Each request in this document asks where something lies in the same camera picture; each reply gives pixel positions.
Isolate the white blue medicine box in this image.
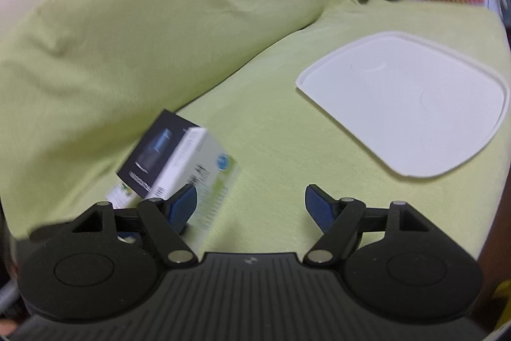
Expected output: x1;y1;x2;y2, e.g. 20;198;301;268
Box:
107;127;238;251

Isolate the black product box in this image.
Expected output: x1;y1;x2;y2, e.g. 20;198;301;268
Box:
117;110;197;198

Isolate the white plastic bin lid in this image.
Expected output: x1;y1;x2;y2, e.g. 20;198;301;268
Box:
295;31;510;178

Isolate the green sofa cover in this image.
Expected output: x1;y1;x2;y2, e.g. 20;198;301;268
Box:
1;0;510;255

